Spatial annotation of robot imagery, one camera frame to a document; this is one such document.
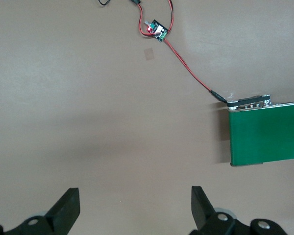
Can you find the small clear tape patch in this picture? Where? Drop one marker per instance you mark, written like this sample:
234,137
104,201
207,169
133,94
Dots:
149,54

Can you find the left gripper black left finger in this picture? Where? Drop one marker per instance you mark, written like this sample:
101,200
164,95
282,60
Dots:
63,213

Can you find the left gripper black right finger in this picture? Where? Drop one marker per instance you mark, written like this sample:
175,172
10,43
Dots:
202,213

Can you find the small controller circuit board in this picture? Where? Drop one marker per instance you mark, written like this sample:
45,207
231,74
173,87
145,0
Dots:
159,31

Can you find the black inline connector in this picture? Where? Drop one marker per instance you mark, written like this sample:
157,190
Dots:
136,1

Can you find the green conveyor belt unit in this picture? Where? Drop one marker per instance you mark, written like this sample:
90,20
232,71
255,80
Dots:
267,134

